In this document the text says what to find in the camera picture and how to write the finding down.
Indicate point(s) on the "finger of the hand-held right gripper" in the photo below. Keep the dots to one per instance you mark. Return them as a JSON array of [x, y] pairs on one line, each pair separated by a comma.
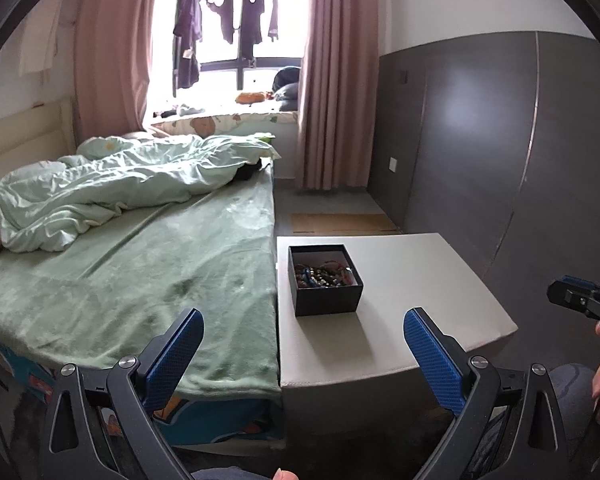
[[572, 296]]

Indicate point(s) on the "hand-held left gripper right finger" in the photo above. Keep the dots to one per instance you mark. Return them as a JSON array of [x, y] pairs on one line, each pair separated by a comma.
[[430, 350]]

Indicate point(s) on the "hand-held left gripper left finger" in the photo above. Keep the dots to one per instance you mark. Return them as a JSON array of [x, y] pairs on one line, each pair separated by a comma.
[[180, 350]]

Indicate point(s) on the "black jewelry box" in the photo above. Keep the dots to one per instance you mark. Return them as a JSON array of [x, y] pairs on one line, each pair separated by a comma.
[[327, 302]]

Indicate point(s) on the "person's left hand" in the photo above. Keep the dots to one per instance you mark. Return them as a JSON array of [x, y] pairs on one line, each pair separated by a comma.
[[284, 475]]

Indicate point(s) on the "white low table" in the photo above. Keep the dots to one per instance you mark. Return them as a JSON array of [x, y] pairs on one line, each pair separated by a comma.
[[415, 270]]

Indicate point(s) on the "bed with green sheet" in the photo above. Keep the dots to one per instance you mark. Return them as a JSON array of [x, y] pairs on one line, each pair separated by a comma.
[[130, 280]]

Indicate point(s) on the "flat brown cardboard sheet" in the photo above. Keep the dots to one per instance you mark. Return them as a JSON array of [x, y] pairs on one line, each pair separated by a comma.
[[345, 223]]

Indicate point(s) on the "light green quilt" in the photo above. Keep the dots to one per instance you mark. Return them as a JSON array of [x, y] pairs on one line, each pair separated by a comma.
[[105, 185]]

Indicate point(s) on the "small green toy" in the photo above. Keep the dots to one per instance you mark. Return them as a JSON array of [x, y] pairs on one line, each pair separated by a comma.
[[266, 136]]

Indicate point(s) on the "printed window seat cushion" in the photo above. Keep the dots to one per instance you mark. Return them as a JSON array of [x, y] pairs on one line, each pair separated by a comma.
[[220, 121]]

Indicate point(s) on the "orange cushion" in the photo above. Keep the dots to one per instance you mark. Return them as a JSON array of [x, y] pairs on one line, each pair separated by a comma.
[[251, 97]]

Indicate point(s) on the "cream padded headboard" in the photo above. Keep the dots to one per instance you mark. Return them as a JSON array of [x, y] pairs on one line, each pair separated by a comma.
[[20, 140]]

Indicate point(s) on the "pink curtain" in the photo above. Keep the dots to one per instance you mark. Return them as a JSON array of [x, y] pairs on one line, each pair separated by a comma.
[[115, 50], [340, 85]]

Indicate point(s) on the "dark pillows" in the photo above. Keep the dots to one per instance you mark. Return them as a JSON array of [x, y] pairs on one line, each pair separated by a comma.
[[286, 87]]

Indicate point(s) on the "purple hanging garment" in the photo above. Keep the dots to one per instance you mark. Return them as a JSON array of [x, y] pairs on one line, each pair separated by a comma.
[[187, 35]]

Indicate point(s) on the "dark hanging garment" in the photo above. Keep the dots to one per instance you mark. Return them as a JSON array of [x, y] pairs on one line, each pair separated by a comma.
[[225, 15], [252, 20], [275, 15]]

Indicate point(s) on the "white wall socket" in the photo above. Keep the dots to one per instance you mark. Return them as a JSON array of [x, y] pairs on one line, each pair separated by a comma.
[[393, 164]]

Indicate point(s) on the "white paper on wall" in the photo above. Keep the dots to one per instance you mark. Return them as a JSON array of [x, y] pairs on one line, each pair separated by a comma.
[[40, 40]]

